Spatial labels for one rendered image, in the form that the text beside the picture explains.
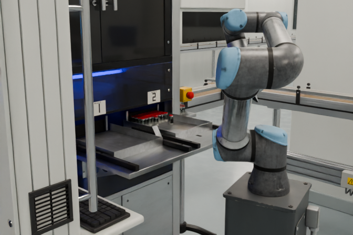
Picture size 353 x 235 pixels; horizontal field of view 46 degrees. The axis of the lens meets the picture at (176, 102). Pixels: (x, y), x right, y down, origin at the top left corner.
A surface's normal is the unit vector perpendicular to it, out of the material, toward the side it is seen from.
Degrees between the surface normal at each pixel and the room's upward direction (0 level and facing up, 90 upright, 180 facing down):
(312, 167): 90
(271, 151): 90
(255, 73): 97
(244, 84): 126
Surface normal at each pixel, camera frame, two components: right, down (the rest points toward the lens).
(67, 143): 0.75, 0.14
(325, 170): -0.67, 0.15
